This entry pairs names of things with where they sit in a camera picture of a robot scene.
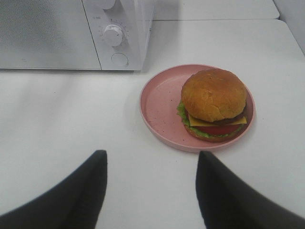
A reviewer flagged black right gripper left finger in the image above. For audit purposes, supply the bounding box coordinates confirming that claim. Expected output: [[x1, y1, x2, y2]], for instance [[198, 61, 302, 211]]
[[0, 150, 108, 229]]

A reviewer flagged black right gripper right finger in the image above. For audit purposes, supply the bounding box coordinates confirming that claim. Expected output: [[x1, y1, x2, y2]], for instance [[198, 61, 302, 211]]
[[195, 151, 305, 229]]

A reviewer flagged burger with lettuce and cheese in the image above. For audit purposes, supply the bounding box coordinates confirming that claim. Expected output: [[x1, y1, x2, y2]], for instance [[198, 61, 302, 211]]
[[177, 69, 247, 142]]

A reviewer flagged pink round plate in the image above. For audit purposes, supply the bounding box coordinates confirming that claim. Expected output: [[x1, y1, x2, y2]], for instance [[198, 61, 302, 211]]
[[139, 64, 256, 153]]

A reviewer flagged round white door button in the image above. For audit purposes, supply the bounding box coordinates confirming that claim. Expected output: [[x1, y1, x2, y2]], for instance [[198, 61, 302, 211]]
[[111, 53, 129, 67]]

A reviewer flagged white microwave knob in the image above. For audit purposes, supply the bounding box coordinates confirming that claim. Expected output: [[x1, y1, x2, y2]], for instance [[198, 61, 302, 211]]
[[103, 24, 124, 47], [99, 0, 116, 10]]

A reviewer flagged white microwave oven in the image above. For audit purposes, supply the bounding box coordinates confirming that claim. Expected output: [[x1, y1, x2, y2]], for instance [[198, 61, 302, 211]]
[[0, 0, 155, 73]]

